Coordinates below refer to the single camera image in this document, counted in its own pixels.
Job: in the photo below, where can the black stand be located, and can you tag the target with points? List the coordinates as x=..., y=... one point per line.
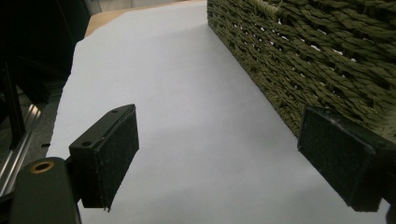
x=12, y=105

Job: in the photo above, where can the white paper sheet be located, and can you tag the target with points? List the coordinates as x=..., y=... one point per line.
x=193, y=112

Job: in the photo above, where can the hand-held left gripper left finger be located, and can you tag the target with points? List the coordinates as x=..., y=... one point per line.
x=102, y=161

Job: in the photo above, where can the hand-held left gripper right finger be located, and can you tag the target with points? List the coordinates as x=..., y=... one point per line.
x=339, y=158

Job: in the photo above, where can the green woven basket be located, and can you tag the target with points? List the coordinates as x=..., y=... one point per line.
x=311, y=53

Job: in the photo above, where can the metal rail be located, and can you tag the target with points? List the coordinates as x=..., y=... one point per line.
x=17, y=149

